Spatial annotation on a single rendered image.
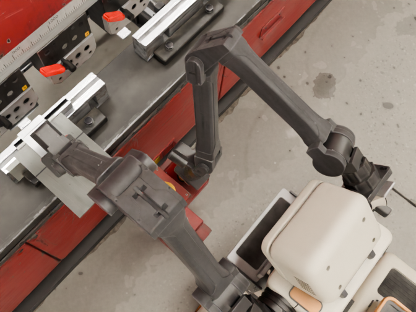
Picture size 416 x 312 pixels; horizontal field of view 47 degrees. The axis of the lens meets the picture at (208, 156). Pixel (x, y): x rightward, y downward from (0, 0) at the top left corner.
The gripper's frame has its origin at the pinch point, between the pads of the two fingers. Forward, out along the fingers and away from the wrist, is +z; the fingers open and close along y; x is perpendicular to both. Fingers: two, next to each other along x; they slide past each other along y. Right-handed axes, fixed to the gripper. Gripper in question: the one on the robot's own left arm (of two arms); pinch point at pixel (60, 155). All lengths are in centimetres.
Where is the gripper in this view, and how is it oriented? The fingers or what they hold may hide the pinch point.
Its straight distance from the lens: 140.3
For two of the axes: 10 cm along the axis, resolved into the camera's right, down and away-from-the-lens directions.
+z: -3.9, -0.1, 9.2
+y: -6.6, 7.0, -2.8
